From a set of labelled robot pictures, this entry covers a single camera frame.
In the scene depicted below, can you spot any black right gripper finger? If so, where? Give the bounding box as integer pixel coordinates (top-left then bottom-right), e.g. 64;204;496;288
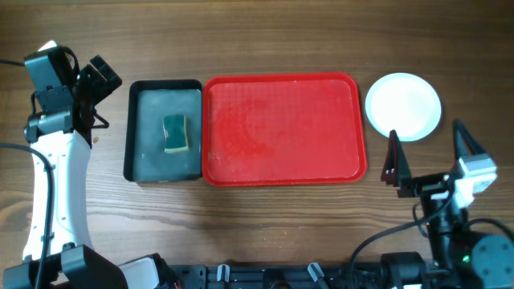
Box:
381;130;411;187
452;119;486;157

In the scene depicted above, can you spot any yellow green sponge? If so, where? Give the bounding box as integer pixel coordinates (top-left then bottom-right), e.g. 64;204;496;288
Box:
163;115;190;153

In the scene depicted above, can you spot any white plate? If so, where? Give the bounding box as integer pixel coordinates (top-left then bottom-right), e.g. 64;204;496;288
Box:
365;72;443;142

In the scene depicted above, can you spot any black water tray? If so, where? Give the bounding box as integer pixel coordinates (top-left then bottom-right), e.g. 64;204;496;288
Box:
123;79;202;182

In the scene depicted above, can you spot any red plastic tray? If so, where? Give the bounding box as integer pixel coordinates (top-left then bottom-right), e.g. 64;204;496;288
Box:
202;72;368;187

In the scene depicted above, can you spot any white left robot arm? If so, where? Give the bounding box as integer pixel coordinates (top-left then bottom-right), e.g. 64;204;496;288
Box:
23;47;367;260

